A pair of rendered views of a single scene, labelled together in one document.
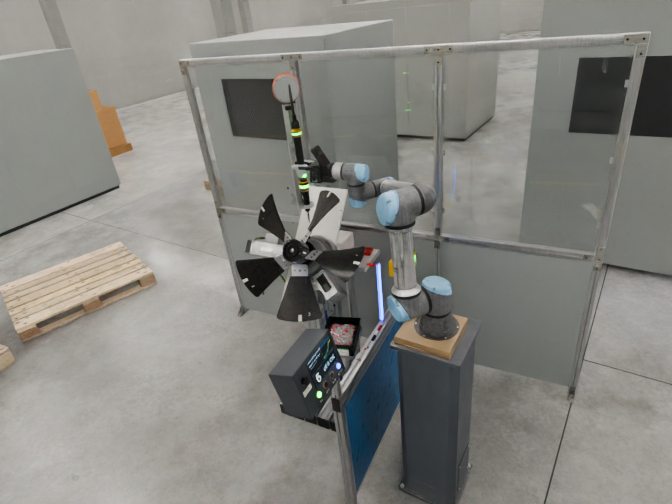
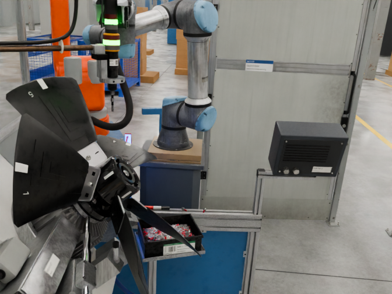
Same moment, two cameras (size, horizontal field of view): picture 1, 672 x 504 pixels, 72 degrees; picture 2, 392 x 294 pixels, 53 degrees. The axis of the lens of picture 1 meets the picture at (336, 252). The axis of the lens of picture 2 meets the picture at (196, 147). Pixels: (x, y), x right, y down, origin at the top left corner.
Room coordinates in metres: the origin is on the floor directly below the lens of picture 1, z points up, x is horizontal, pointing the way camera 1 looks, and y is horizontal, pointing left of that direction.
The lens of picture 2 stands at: (2.42, 1.14, 1.66)
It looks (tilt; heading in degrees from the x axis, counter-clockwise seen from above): 20 degrees down; 237
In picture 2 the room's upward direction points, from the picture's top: 3 degrees clockwise
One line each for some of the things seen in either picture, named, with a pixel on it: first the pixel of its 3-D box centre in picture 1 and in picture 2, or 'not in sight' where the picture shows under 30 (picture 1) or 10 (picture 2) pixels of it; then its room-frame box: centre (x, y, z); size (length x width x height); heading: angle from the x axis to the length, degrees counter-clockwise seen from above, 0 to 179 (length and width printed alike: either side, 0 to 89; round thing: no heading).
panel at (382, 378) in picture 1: (381, 392); (151, 291); (1.76, -0.15, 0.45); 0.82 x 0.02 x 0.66; 150
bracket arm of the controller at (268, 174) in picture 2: not in sight; (286, 174); (1.30, 0.12, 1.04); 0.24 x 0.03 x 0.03; 150
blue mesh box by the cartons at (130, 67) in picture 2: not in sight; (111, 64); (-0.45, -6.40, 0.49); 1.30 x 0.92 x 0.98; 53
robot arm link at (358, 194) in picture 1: (360, 193); (120, 40); (1.90, -0.14, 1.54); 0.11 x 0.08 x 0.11; 109
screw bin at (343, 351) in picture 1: (341, 336); (168, 235); (1.78, 0.02, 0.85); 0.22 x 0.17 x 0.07; 165
